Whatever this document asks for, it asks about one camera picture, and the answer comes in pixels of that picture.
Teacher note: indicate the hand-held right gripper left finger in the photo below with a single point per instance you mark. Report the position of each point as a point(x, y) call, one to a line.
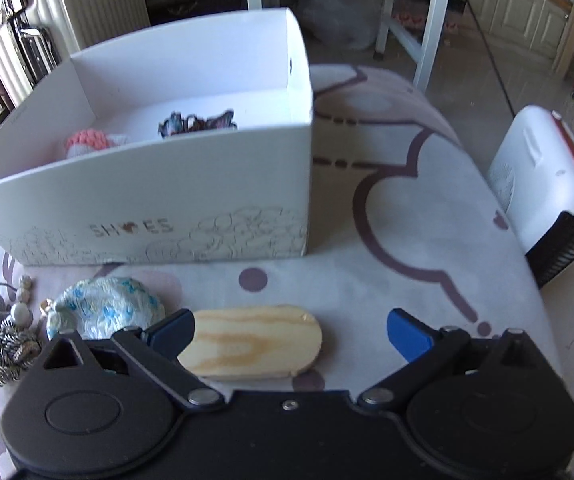
point(172, 330)

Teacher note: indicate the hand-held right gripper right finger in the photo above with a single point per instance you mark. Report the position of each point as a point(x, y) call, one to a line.
point(409, 335)

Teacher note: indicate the blue floral fabric pouch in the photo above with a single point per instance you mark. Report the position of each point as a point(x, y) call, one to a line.
point(102, 307)

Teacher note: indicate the wooden block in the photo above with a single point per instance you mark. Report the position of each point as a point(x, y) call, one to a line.
point(252, 340)

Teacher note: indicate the white shoe box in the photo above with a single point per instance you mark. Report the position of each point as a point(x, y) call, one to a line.
point(167, 185)

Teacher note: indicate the pink crochet doll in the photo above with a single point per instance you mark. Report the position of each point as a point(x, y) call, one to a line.
point(92, 144)

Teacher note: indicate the dark crochet flower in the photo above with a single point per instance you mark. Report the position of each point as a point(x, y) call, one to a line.
point(192, 124)

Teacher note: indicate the printed blanket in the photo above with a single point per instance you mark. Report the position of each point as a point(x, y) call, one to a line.
point(417, 235)

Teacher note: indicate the white space heater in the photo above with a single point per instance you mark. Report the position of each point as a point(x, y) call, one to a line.
point(537, 175)

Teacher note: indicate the clear plastic bag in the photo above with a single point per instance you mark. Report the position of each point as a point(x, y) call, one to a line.
point(347, 10)

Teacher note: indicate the white ribbed suitcase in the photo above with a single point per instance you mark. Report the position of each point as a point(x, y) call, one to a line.
point(97, 0)

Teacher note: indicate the cream kitchen cabinets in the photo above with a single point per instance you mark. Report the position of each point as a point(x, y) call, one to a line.
point(517, 5)

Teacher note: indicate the white table frame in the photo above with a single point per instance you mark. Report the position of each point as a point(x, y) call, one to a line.
point(434, 25)

